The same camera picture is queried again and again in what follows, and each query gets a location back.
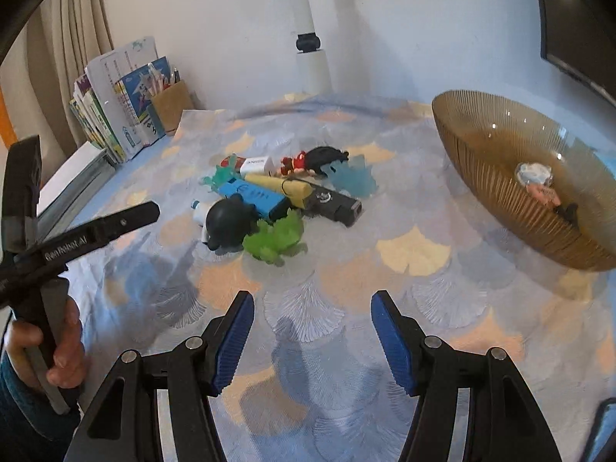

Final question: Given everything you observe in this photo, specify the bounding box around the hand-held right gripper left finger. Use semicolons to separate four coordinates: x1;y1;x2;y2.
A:
72;291;256;462

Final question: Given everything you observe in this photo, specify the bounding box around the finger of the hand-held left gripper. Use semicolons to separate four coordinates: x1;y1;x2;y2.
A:
88;201;161;247

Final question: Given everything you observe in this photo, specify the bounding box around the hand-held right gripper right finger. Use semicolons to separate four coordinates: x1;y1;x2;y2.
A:
370;290;564;462

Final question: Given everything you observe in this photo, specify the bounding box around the black lighter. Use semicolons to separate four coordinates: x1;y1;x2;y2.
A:
301;185;363;227

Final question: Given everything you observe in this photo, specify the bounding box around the amber ribbed glass bowl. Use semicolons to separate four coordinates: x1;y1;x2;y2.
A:
432;89;616;271

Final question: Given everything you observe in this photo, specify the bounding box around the person's left forearm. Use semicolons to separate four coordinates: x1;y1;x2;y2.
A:
0;346;82;462

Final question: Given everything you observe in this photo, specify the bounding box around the person's left hand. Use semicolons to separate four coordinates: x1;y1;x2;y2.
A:
4;295;90;388

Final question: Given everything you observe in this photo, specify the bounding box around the white flat box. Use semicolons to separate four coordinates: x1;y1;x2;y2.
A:
36;142;119;222

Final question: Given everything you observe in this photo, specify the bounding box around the small white bottle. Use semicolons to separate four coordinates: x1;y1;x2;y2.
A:
191;199;215;244

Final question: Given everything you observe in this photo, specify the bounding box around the printed fan-pattern tablecloth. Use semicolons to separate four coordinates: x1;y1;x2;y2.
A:
36;92;616;462

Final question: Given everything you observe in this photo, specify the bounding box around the black round toy figure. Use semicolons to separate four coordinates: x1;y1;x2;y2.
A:
204;199;261;257

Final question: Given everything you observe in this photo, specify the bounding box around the green rubber toy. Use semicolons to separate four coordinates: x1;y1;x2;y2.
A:
242;209;309;266

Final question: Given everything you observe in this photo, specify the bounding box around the teal translucent toy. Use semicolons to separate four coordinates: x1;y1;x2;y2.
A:
201;154;241;191

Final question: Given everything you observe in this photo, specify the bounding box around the stack of books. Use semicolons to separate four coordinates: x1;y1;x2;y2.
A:
70;36;174;164

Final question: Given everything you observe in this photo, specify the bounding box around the cardboard pen holder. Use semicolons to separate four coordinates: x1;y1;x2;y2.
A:
148;79;196;138

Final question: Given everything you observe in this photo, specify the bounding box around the blue lighter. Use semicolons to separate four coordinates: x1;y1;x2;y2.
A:
219;179;293;224

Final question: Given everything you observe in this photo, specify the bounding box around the orange trim strip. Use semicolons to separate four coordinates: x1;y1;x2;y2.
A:
0;87;17;155

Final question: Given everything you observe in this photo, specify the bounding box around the white small box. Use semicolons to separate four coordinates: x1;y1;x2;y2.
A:
239;155;276;177

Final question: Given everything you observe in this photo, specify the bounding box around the bunch of pens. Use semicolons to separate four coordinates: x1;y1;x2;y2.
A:
149;60;182;92

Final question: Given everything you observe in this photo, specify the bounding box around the light blue translucent toy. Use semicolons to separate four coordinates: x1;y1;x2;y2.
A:
321;154;379;198

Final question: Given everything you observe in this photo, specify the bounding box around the red small figurine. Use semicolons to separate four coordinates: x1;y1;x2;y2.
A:
280;151;309;175

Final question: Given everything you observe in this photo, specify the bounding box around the beige curtain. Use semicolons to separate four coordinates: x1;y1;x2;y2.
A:
0;0;116;169

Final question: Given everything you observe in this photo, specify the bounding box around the black mouse toy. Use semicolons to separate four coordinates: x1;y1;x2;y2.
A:
304;146;350;176

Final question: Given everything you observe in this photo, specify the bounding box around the white-haired pink figurine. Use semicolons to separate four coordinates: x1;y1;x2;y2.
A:
515;161;581;226

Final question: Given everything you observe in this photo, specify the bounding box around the blue flat object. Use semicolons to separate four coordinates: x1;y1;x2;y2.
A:
587;397;616;462

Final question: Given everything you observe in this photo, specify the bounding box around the white lamp pole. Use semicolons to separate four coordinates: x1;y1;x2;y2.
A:
281;0;334;93

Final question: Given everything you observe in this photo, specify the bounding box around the black pole clamp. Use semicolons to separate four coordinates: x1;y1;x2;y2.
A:
295;32;321;54

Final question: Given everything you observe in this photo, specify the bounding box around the black monitor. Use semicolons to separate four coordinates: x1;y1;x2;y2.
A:
529;0;616;107

